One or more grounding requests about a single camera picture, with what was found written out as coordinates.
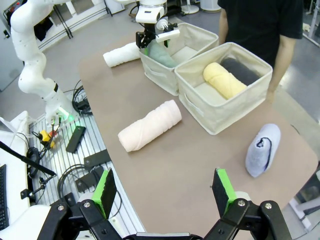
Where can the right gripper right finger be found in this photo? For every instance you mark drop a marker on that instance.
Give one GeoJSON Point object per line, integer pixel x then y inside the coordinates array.
{"type": "Point", "coordinates": [222, 192]}

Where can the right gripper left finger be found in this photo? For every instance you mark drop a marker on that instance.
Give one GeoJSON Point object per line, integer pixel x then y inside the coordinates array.
{"type": "Point", "coordinates": [106, 192]}

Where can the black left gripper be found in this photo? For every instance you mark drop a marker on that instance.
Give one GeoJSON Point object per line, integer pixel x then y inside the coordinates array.
{"type": "Point", "coordinates": [150, 28]}

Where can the teal towel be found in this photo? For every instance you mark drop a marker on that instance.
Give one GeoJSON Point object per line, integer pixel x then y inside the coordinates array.
{"type": "Point", "coordinates": [162, 57]}

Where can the white towel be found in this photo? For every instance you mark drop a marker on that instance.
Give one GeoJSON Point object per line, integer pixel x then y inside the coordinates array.
{"type": "Point", "coordinates": [120, 55]}

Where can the lavender blue towel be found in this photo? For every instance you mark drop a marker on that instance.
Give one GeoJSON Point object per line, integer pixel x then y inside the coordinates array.
{"type": "Point", "coordinates": [262, 150]}

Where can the yellow towel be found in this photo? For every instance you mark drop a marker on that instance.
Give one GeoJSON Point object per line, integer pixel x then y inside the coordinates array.
{"type": "Point", "coordinates": [222, 80]}

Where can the pink towel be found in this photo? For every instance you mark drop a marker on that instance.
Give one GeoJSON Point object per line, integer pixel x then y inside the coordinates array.
{"type": "Point", "coordinates": [150, 125]}

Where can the dark grey towel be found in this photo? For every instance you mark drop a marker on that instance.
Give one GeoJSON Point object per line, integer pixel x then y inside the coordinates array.
{"type": "Point", "coordinates": [242, 71]}

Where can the person's right forearm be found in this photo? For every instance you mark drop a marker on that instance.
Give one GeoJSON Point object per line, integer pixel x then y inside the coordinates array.
{"type": "Point", "coordinates": [223, 27]}

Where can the person's left forearm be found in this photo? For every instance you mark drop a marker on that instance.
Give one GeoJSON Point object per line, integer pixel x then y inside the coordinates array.
{"type": "Point", "coordinates": [281, 65]}

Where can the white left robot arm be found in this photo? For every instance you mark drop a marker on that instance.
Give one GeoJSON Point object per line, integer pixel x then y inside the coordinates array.
{"type": "Point", "coordinates": [30, 57]}

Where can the person's left hand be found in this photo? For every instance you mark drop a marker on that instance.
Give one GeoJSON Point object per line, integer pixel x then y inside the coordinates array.
{"type": "Point", "coordinates": [270, 96]}

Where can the black metal mounting plate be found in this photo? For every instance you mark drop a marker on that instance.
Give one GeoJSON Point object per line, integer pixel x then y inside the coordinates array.
{"type": "Point", "coordinates": [97, 158]}
{"type": "Point", "coordinates": [87, 180]}

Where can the cream fabric storage bin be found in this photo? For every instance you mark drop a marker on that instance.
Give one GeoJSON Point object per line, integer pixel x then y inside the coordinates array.
{"type": "Point", "coordinates": [220, 115]}
{"type": "Point", "coordinates": [160, 77]}

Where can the white round stand base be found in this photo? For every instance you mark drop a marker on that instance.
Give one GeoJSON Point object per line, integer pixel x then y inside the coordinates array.
{"type": "Point", "coordinates": [190, 10]}

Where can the aluminium profile base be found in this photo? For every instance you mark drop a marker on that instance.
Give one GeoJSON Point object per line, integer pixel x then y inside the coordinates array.
{"type": "Point", "coordinates": [62, 160]}

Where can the long black block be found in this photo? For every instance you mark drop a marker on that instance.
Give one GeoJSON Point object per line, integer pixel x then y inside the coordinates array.
{"type": "Point", "coordinates": [76, 138]}

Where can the white cylindrical air purifier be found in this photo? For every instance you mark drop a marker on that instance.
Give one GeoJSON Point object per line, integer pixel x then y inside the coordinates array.
{"type": "Point", "coordinates": [210, 5]}

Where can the yellow emergency stop box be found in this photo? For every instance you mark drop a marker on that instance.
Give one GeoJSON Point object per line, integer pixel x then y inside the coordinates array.
{"type": "Point", "coordinates": [46, 136]}

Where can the black rod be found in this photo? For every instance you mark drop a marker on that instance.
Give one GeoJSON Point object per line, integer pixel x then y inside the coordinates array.
{"type": "Point", "coordinates": [27, 160]}

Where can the white side desk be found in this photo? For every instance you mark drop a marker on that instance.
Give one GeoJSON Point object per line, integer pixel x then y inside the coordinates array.
{"type": "Point", "coordinates": [15, 175]}

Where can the person in black shirt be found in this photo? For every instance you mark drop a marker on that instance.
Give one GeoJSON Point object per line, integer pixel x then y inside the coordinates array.
{"type": "Point", "coordinates": [255, 25]}

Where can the black keyboard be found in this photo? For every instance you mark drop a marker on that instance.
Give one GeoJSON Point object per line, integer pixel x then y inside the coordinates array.
{"type": "Point", "coordinates": [3, 200]}

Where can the control box with red button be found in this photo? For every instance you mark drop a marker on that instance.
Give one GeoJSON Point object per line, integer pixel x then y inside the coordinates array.
{"type": "Point", "coordinates": [12, 6]}

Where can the crumpled cloth on floor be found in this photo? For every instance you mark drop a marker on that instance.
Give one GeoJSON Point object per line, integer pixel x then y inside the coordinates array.
{"type": "Point", "coordinates": [307, 27]}

